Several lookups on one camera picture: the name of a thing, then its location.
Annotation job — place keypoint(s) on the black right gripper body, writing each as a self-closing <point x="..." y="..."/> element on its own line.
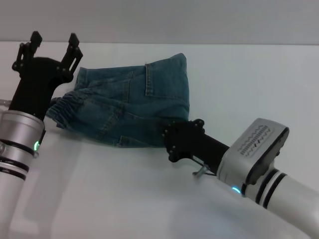
<point x="189" y="142"/>

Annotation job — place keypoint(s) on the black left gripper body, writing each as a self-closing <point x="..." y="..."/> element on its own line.
<point x="35" y="87"/>

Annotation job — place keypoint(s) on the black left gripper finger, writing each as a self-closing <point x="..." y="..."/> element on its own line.
<point x="26" y="53"/>
<point x="72" y="57"/>

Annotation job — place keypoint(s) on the blue denim shorts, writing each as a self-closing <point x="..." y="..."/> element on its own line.
<point x="139" y="104"/>

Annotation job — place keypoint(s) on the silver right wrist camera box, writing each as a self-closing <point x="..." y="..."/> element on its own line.
<point x="249" y="154"/>

